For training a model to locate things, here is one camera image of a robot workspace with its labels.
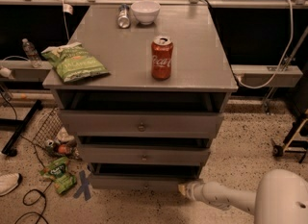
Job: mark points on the yellow foam-covered gripper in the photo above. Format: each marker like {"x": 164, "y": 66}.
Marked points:
{"x": 193, "y": 190}

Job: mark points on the grey bottom drawer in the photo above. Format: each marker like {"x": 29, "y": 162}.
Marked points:
{"x": 141, "y": 176}

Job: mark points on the grey drawer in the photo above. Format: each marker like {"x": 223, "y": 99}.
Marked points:
{"x": 144, "y": 150}
{"x": 141, "y": 124}
{"x": 141, "y": 176}

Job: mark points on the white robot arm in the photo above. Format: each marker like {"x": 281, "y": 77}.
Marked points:
{"x": 281, "y": 197}

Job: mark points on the grey drawer cabinet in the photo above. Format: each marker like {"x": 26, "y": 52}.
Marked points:
{"x": 201, "y": 79}

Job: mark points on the grey middle drawer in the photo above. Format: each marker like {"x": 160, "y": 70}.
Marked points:
{"x": 144, "y": 150}

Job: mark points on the grey top drawer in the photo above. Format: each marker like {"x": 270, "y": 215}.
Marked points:
{"x": 141, "y": 124}

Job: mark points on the wheeled cart base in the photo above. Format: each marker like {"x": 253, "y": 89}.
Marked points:
{"x": 295, "y": 141}

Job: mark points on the green chip bag on floor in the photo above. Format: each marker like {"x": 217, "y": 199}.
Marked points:
{"x": 57, "y": 172}

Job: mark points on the small can in basket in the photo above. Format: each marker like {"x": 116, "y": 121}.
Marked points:
{"x": 50, "y": 143}

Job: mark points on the red Coca-Cola can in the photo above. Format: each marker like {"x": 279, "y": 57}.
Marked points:
{"x": 161, "y": 48}

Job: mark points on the green chip bag on cabinet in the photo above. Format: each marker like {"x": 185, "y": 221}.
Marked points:
{"x": 73, "y": 62}

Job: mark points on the white shoe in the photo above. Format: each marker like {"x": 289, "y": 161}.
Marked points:
{"x": 9, "y": 182}

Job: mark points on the black stand leg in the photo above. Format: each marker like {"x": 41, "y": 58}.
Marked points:
{"x": 18, "y": 126}

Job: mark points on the silver can lying down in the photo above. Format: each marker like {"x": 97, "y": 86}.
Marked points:
{"x": 123, "y": 17}

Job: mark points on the white bowl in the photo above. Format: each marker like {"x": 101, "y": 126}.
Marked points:
{"x": 145, "y": 11}

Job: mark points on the clear water bottle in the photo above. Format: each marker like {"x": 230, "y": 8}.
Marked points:
{"x": 31, "y": 53}

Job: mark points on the wire mesh basket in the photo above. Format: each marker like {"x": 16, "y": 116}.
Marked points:
{"x": 51, "y": 127}

